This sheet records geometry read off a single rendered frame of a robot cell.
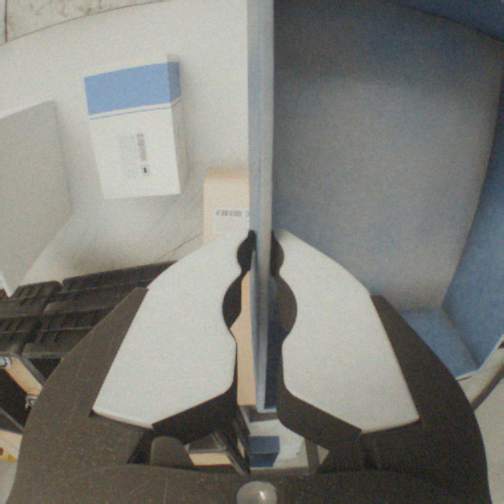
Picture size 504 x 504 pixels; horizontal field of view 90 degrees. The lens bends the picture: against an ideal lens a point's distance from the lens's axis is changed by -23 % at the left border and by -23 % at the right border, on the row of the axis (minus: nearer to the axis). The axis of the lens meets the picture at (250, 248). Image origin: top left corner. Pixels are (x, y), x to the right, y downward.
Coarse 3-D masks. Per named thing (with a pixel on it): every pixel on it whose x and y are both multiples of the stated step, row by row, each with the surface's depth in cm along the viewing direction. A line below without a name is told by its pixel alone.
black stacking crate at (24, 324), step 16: (0, 320) 54; (16, 320) 54; (32, 320) 53; (0, 336) 50; (16, 336) 50; (32, 336) 50; (0, 368) 63; (0, 384) 61; (16, 384) 67; (0, 400) 59; (16, 400) 65; (16, 416) 63
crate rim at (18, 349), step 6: (0, 348) 45; (6, 348) 45; (12, 348) 45; (18, 348) 46; (0, 354) 45; (6, 354) 45; (12, 354) 45; (18, 354) 45; (24, 366) 46; (30, 372) 47; (36, 378) 49; (42, 384) 50; (0, 408) 58; (6, 414) 60; (24, 426) 64
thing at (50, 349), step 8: (32, 344) 46; (40, 344) 46; (48, 344) 45; (56, 344) 45; (64, 344) 45; (72, 344) 45; (24, 352) 44; (32, 352) 44; (40, 352) 44; (48, 352) 44; (56, 352) 44; (64, 352) 44; (24, 360) 45; (32, 368) 47; (40, 376) 48; (216, 432) 58; (216, 440) 61; (224, 440) 63; (192, 448) 64; (200, 448) 64; (208, 448) 64; (216, 448) 64; (224, 448) 64
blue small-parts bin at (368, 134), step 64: (256, 0) 7; (320, 0) 11; (384, 0) 10; (448, 0) 8; (256, 64) 8; (320, 64) 13; (384, 64) 13; (448, 64) 12; (256, 128) 9; (320, 128) 14; (384, 128) 14; (448, 128) 14; (256, 192) 10; (320, 192) 16; (384, 192) 16; (448, 192) 16; (256, 256) 11; (384, 256) 19; (448, 256) 19; (256, 320) 13; (448, 320) 20; (256, 384) 15
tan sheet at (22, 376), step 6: (18, 360) 61; (12, 366) 63; (18, 366) 63; (12, 372) 64; (18, 372) 64; (24, 372) 64; (18, 378) 66; (24, 378) 66; (30, 378) 65; (24, 384) 67; (30, 384) 67; (36, 384) 67
